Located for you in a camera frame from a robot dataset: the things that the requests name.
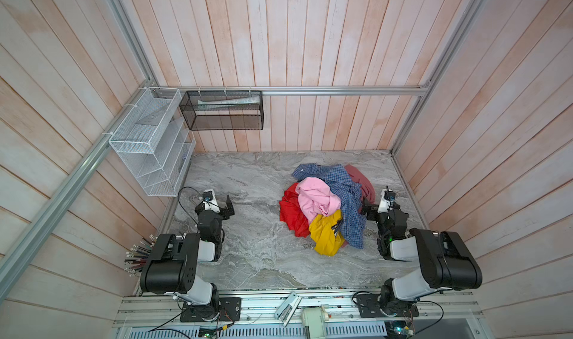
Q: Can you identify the yellow t-shirt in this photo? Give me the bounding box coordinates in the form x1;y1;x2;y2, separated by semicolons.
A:
309;210;345;256

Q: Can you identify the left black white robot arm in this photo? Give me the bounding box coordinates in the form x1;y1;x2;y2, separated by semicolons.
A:
140;190;235;321

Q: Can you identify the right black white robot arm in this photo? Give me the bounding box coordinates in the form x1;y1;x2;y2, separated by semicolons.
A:
356;192;483;317

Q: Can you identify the maroon cloth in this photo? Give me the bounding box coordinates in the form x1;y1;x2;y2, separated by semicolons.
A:
345;164;376;203

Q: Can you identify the red cloth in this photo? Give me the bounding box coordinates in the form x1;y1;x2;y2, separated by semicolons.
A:
279;182;310;238

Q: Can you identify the blue checkered shirt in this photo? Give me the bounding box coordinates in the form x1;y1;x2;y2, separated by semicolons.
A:
292;163;366;249

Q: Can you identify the pink shirt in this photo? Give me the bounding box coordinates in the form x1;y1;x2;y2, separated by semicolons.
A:
295;177;341;224

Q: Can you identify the beige plastic box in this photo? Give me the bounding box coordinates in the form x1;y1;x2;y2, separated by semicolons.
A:
301;306;329;339

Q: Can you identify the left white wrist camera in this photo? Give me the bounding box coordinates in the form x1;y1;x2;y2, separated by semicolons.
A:
202;189;220;213

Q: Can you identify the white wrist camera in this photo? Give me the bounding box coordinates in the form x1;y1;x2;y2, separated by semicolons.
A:
378;187;395;213
202;189;220;213

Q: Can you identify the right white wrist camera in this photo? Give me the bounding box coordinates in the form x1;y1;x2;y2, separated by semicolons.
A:
378;187;395;213

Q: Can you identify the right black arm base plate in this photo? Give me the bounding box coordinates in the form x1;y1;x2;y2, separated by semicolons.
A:
352;291;419;318

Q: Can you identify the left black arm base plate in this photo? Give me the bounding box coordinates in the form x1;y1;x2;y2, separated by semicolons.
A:
180;297;242;323

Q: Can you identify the white wire mesh shelf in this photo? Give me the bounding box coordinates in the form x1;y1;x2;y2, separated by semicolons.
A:
110;87;196;197

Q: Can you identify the black wire mesh basket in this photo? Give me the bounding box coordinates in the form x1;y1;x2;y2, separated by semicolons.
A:
179;90;265;132

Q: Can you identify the silver metal bracket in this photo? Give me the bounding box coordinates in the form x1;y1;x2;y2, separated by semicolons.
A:
274;292;302;327

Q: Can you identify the horizontal aluminium rail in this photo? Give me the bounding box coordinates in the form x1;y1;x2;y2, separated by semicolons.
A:
158;85;429;97

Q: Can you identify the left aluminium frame rail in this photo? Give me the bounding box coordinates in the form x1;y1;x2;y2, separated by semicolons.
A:
1;79;156;301

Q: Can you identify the aluminium frame rail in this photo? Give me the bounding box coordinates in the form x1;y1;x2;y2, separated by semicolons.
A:
389;0;488;159
1;79;156;301

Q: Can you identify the right aluminium frame rail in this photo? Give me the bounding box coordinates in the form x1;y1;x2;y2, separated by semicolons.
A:
389;0;488;159

